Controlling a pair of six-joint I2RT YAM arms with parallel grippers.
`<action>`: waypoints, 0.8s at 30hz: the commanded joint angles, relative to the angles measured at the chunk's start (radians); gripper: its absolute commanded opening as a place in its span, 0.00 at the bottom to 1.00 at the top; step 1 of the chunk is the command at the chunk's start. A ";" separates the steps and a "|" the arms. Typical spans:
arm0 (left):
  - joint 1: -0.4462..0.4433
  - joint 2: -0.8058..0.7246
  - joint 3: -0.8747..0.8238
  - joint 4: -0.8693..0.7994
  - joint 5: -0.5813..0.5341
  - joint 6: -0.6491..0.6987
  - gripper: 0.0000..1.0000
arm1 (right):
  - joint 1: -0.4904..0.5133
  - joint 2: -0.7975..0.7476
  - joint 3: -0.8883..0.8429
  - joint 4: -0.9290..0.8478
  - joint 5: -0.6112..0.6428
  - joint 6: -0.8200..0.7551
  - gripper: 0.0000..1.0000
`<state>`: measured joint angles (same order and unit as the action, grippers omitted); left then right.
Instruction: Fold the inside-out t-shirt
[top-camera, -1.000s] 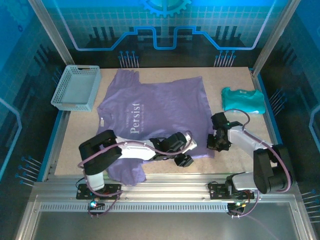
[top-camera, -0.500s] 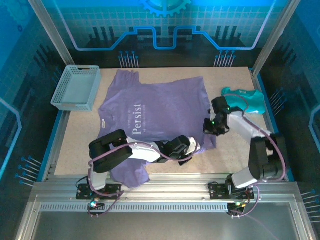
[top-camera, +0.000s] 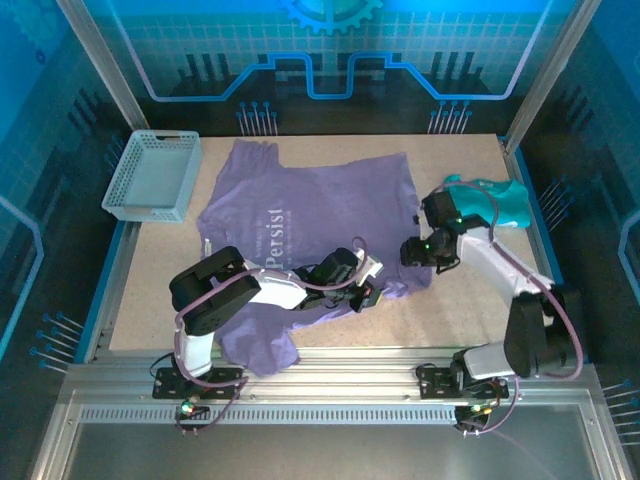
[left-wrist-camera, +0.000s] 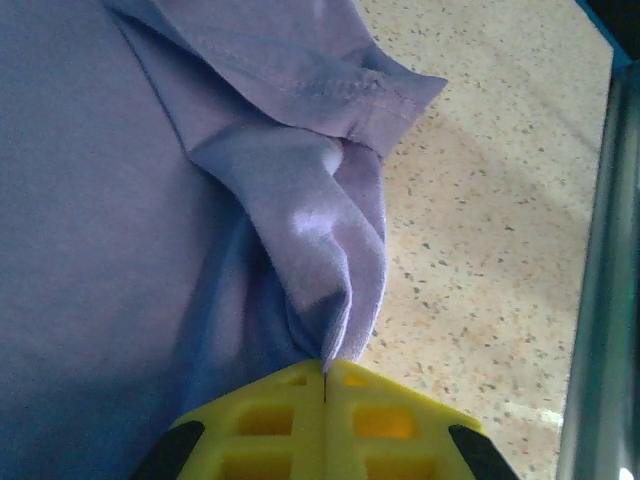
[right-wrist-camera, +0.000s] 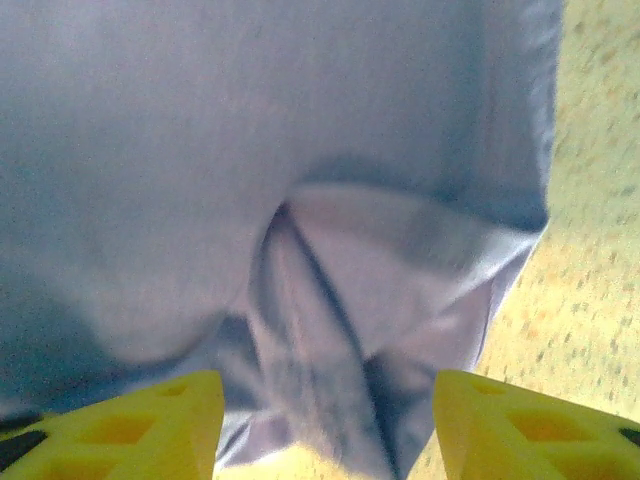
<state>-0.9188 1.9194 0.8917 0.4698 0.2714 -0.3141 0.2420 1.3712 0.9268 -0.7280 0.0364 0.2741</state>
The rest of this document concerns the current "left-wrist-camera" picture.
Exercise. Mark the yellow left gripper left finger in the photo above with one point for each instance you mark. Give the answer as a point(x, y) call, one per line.
point(260, 430)

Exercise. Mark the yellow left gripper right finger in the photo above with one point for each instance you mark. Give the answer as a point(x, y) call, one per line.
point(400, 430)

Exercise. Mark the purple t-shirt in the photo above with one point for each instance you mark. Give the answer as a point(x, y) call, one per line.
point(125, 200)

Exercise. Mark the blue-edged aluminium side rail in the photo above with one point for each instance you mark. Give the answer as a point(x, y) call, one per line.
point(605, 300)

